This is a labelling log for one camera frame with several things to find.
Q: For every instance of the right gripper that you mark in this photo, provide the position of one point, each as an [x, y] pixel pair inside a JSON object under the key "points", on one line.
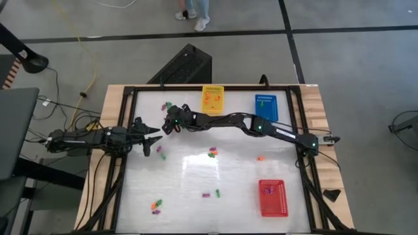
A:
{"points": [[181, 119]]}

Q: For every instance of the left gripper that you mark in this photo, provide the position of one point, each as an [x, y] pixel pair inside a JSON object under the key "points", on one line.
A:
{"points": [[135, 140]]}

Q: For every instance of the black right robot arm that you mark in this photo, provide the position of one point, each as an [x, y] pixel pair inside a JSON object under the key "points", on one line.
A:
{"points": [[228, 121]]}

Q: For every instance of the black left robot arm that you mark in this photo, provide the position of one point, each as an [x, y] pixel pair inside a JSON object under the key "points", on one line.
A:
{"points": [[81, 138]]}

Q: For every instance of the yellow plastic basket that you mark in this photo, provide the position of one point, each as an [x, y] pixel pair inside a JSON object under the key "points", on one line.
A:
{"points": [[212, 104]]}

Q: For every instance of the black computer tower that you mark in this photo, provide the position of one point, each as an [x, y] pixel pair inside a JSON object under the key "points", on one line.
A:
{"points": [[186, 65]]}

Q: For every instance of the yellow power plug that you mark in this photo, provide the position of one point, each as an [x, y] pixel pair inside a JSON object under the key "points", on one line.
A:
{"points": [[93, 126]]}

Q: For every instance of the blue plastic basket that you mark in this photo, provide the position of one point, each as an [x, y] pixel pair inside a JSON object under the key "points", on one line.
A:
{"points": [[271, 104]]}

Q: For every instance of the black curved hook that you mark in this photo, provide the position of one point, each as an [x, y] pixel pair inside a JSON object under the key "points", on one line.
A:
{"points": [[264, 78]]}

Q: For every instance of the person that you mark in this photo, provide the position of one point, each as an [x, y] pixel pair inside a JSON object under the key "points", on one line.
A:
{"points": [[202, 23]]}

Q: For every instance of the white paper tag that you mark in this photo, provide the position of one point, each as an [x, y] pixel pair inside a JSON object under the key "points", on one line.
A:
{"points": [[47, 102]]}

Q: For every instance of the dark gray side desk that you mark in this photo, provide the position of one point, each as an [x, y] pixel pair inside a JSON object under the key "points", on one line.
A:
{"points": [[16, 130]]}

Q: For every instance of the black floor stand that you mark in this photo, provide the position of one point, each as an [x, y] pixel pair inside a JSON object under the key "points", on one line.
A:
{"points": [[36, 63]]}

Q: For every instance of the red plastic basket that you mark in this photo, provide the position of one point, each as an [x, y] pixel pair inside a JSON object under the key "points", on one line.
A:
{"points": [[277, 205]]}

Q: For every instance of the orange striped board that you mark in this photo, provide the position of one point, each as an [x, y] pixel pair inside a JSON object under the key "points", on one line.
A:
{"points": [[11, 75]]}

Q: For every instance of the gray stand foot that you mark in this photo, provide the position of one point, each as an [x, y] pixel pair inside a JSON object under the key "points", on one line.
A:
{"points": [[405, 125]]}

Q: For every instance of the black aluminium table frame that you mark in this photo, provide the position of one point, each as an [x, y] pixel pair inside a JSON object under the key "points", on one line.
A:
{"points": [[147, 88]]}

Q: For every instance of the silver metal bracket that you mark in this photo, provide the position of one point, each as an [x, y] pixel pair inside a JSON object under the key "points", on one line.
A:
{"points": [[328, 139]]}

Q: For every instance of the black triangular bracket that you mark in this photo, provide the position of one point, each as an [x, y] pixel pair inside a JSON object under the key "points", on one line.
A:
{"points": [[332, 195]]}

